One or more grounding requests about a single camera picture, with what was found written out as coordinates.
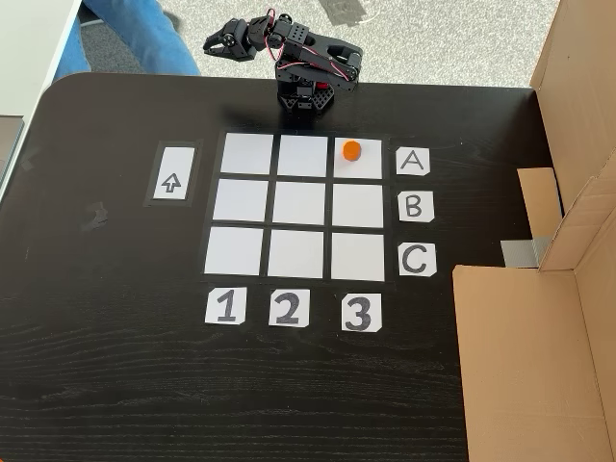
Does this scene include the white nine-square paper grid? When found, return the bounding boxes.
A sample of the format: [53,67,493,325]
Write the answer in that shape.
[199,130,394,285]

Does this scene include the person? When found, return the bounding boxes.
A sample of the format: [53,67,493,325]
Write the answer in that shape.
[51,0,203,83]

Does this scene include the grey floor socket plate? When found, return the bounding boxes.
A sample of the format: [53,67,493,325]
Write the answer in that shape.
[317,0,370,28]

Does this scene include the white arrow paper sheet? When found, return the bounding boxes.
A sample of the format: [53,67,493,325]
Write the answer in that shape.
[143,139,204,209]

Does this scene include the white desk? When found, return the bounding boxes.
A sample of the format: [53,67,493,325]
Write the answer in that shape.
[0,0,86,203]

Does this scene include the paper label letter A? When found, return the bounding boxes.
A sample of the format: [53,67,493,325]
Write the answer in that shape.
[396,147,431,177]

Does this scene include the clear tape scraps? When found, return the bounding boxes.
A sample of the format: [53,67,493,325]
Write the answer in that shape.
[81,201,110,233]

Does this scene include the paper label letter B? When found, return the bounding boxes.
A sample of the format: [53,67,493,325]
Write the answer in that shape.
[398,191,435,223]

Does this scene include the paper label number 1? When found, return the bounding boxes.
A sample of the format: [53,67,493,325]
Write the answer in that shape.
[205,287,247,327]

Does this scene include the paper label number 2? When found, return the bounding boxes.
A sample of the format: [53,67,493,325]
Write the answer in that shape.
[268,288,312,328]

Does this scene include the paper label letter C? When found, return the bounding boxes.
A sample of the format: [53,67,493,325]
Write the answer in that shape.
[398,243,437,278]

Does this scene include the paper label number 3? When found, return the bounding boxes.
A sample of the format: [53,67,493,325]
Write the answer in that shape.
[341,293,383,332]

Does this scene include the brown cardboard sheet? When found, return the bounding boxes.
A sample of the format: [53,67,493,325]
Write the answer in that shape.
[451,143,616,462]
[517,0,616,242]

